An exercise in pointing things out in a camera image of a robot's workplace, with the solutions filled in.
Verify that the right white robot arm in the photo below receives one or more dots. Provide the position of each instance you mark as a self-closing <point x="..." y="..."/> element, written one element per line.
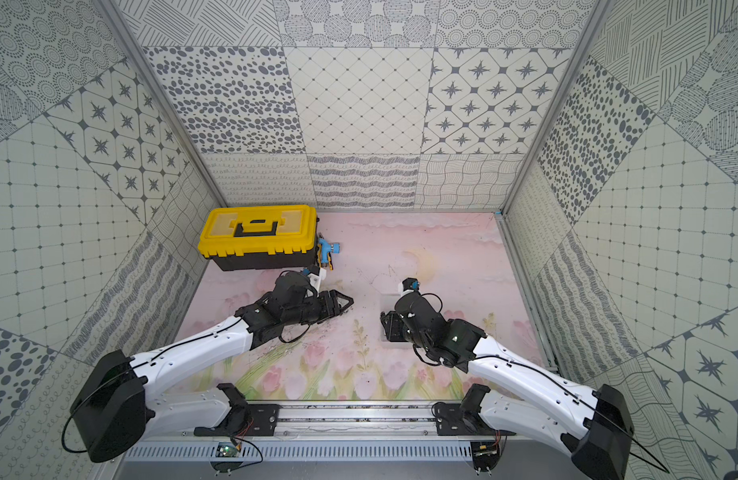
<point x="512" y="395"/>

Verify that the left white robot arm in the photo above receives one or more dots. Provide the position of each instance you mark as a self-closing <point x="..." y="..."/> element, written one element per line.
<point x="123" y="400"/>

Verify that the yellow black toolbox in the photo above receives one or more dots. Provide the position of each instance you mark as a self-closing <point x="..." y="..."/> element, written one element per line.
<point x="260" y="237"/>

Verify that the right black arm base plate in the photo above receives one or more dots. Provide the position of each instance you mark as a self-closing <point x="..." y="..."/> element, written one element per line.
<point x="452" y="420"/>

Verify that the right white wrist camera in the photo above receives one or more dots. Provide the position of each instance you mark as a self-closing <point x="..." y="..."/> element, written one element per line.
<point x="409" y="284"/>

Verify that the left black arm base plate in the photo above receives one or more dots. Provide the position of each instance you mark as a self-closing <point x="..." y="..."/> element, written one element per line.
<point x="252" y="419"/>

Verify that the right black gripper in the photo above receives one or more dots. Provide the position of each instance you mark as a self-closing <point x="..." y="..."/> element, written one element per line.
<point x="393" y="328"/>

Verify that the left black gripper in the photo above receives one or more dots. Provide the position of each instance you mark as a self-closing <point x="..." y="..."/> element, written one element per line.
<point x="326" y="306"/>

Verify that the white slotted cable duct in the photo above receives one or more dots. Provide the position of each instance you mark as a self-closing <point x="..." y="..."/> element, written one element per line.
<point x="436" y="450"/>

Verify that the clear plastic storage box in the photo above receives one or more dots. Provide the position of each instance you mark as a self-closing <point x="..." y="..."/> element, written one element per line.
<point x="394" y="330"/>

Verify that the blue yellow hand tool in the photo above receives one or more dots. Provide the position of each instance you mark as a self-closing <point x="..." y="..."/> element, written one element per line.
<point x="326" y="251"/>

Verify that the aluminium mounting rail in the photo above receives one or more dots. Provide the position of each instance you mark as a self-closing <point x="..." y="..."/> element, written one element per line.
<point x="357" y="420"/>

